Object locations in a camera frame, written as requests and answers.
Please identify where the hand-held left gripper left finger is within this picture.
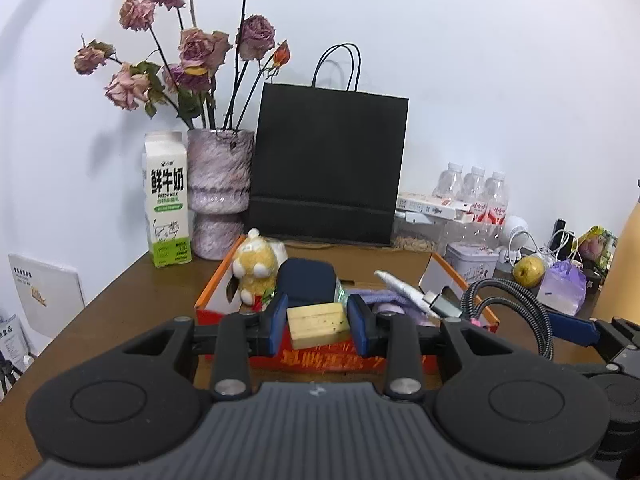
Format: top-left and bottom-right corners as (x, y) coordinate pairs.
(122, 292), (291, 399)

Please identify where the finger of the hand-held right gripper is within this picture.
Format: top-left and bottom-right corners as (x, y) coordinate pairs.
(545, 310), (601, 347)

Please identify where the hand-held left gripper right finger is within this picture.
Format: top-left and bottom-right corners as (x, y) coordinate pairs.
(347, 292), (501, 402)

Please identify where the purple linen pouch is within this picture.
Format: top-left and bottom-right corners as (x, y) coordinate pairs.
(350, 287), (406, 311)

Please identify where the beige rectangular block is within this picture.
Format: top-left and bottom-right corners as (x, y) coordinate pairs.
(286, 302), (351, 350)

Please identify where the navy blue pouch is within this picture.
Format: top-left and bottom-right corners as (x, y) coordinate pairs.
(275, 258), (340, 311)

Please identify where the red cardboard box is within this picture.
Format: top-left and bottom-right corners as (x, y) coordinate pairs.
(194, 237), (501, 373)

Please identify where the white face mask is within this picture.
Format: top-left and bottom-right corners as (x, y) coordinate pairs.
(375, 269), (442, 319)

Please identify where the yellow white plush toy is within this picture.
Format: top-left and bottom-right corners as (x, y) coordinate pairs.
(231, 228), (291, 306)

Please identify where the black braided cable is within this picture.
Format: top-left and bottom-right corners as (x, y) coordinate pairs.
(435, 280), (556, 361)

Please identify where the purple tissue pack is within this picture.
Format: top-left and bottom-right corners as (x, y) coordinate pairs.
(537, 260), (587, 317)

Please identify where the yellow green pear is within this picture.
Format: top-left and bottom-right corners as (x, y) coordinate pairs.
(512, 255), (546, 284)

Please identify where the colourful snack packet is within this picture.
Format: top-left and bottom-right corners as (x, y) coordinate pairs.
(580, 225), (619, 273)

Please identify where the black charger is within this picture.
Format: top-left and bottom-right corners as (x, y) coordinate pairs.
(550, 218), (568, 256)

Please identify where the clear food container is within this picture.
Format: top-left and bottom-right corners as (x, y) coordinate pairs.
(392, 210), (451, 253)

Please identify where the small white fan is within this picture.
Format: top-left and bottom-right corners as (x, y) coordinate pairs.
(501, 215), (531, 256)

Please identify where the pale printed tin box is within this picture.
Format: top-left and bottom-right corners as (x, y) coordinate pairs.
(444, 241), (501, 281)

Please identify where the flat white red carton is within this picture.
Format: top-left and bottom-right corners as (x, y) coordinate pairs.
(397, 191), (476, 222)

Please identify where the clear water bottle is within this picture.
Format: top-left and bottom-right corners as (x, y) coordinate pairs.
(484, 171), (510, 226)
(461, 166), (487, 211)
(432, 162), (463, 201)

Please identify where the purple mottled vase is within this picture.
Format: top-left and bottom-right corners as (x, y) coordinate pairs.
(186, 128), (256, 261)

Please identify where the white green milk carton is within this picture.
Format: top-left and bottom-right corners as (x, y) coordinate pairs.
(144, 131), (193, 269)

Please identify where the black paper bag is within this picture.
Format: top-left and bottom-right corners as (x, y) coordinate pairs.
(247, 43), (411, 247)

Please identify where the white flat box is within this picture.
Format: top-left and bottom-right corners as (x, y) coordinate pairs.
(7, 252), (85, 341)

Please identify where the white printed packet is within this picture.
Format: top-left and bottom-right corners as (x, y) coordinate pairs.
(0, 312), (33, 361)

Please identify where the dried pink rose bouquet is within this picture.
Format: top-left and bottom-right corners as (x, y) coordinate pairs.
(74, 0), (292, 131)

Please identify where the white charging cable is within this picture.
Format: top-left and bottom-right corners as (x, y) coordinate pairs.
(507, 230), (581, 266)

